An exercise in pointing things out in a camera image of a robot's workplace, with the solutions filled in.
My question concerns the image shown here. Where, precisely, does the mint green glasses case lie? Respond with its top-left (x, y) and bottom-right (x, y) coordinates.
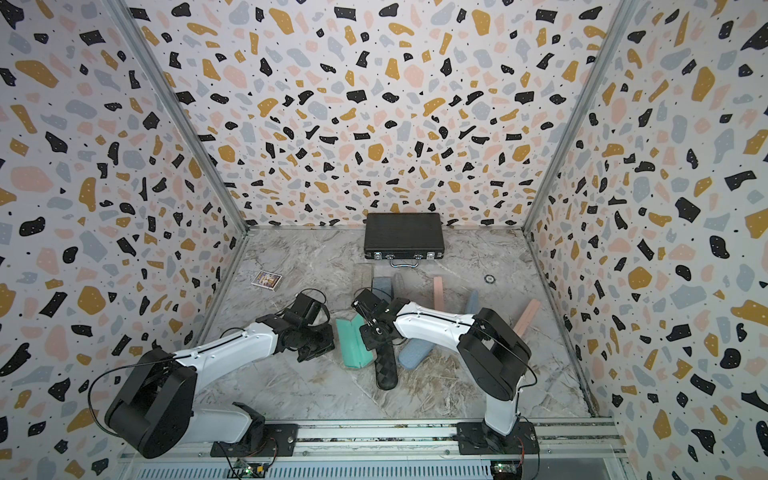
top-left (336, 315), bottom-right (374, 369)

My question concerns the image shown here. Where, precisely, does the black case beige lining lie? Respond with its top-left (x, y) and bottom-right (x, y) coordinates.
top-left (375, 343), bottom-right (398, 391)

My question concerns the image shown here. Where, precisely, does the grey case mint lining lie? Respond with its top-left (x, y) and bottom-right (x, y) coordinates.
top-left (371, 277), bottom-right (394, 302)

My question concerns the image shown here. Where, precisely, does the pink glasses case grey lining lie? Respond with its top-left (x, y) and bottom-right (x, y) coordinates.
top-left (433, 276), bottom-right (445, 311)

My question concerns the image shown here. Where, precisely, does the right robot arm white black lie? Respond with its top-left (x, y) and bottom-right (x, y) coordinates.
top-left (352, 290), bottom-right (531, 437)

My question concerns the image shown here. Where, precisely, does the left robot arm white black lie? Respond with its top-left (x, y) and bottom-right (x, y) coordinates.
top-left (104, 316), bottom-right (335, 459)

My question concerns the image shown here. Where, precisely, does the closed pink glasses case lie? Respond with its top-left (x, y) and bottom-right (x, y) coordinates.
top-left (513, 299), bottom-right (541, 338)

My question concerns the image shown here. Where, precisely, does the playing card box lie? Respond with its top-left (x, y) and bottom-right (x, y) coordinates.
top-left (251, 270), bottom-right (282, 291)

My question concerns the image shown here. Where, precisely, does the black ribbed briefcase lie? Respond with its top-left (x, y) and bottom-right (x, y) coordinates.
top-left (363, 213), bottom-right (445, 260)

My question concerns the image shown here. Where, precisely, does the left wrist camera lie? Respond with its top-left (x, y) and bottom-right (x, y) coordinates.
top-left (282, 293), bottom-right (330, 328)

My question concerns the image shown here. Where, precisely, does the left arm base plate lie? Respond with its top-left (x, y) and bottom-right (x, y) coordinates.
top-left (210, 423), bottom-right (299, 459)

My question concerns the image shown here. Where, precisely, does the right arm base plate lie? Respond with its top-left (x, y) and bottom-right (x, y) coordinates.
top-left (456, 420), bottom-right (540, 455)

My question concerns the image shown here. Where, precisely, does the aluminium front rail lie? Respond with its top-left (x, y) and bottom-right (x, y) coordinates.
top-left (116, 418), bottom-right (635, 479)

